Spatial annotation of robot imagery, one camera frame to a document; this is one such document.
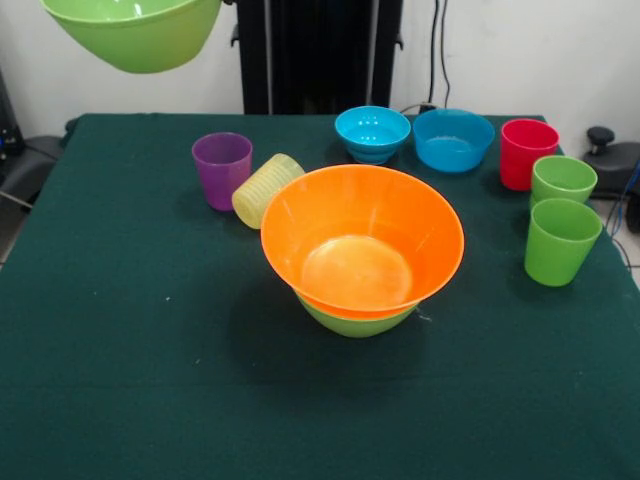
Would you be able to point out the yellow plastic cup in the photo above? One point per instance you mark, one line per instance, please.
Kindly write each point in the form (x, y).
(260, 192)

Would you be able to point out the purple plastic cup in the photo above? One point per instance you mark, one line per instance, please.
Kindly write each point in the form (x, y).
(220, 170)

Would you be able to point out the black stand base with knob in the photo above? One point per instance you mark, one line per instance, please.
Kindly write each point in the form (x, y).
(620, 160)

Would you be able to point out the green plastic bowl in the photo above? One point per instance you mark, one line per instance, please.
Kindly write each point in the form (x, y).
(360, 325)
(140, 40)

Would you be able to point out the green plastic cup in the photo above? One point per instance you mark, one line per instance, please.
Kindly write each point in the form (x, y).
(562, 180)
(560, 245)

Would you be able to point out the large orange plastic bowl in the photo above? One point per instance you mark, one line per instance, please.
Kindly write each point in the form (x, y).
(360, 240)

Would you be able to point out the translucent blue plastic bowl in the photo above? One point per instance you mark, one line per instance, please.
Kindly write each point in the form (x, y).
(452, 145)

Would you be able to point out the red plastic cup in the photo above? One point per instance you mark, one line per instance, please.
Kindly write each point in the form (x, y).
(522, 155)

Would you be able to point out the dark green table cloth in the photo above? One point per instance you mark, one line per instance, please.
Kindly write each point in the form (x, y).
(150, 390)

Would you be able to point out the ribbed cyan plastic bowl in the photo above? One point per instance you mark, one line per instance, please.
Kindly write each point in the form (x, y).
(372, 135)

